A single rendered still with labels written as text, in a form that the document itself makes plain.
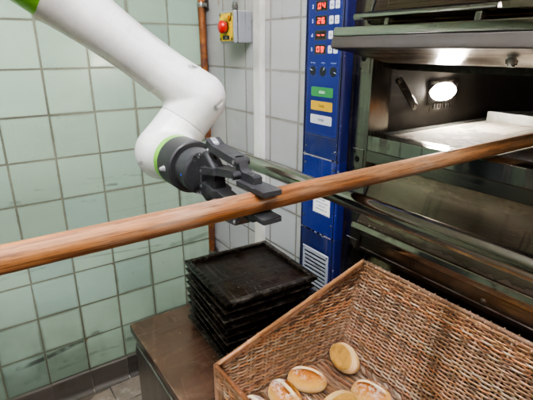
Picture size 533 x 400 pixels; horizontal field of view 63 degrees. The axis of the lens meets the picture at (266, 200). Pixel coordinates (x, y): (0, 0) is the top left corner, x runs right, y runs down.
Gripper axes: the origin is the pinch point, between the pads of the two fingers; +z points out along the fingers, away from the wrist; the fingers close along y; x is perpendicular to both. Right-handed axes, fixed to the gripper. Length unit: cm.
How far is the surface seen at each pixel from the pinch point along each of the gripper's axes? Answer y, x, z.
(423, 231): 3.3, -16.7, 14.9
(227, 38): -22, -47, -90
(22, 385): 106, 32, -120
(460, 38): -21.4, -39.5, 1.4
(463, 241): 2.7, -16.9, 20.5
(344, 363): 56, -37, -17
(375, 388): 55, -36, -5
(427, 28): -23.1, -39.7, -5.5
